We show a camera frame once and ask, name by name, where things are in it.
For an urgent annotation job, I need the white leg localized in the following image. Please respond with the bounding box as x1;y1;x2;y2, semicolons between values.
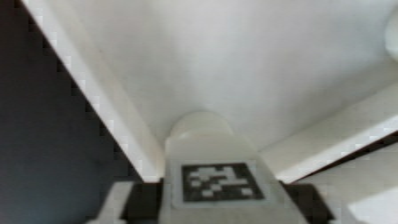
159;112;308;224

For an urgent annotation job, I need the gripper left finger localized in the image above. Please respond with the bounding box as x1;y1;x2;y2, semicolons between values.
88;181;162;224

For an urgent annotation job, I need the white U-shaped obstacle fence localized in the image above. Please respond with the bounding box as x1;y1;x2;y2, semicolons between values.
301;142;398;224

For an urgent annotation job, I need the white square tabletop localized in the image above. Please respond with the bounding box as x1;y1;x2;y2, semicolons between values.
22;0;398;181

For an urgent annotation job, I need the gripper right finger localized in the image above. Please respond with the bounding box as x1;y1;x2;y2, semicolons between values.
283;184;336;224

